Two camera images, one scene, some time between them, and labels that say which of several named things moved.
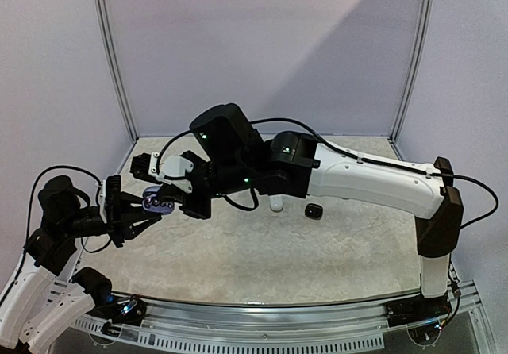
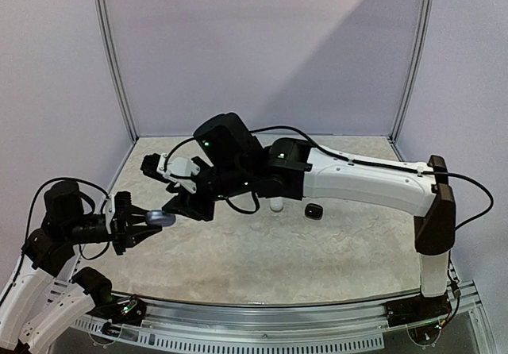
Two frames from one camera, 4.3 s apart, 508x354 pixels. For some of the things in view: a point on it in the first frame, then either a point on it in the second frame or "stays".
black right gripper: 196,197 stays
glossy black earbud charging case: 313,211 stays
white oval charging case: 276,203 stays
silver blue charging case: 151,202 -> 159,217
